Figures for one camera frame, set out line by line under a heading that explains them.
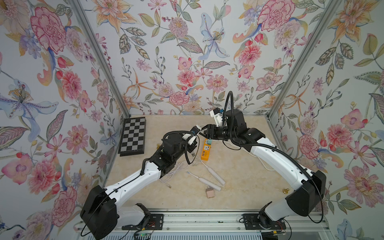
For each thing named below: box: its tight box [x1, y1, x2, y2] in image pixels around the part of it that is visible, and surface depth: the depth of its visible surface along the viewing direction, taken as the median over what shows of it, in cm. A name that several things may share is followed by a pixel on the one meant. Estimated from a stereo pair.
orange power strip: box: [200, 138, 211, 161], surface depth 100 cm
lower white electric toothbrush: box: [186, 171, 222, 192], surface depth 88 cm
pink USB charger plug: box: [205, 186, 215, 199], surface depth 84 cm
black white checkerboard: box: [118, 116, 146, 157], surface depth 106 cm
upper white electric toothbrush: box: [200, 160, 226, 186], surface depth 90 cm
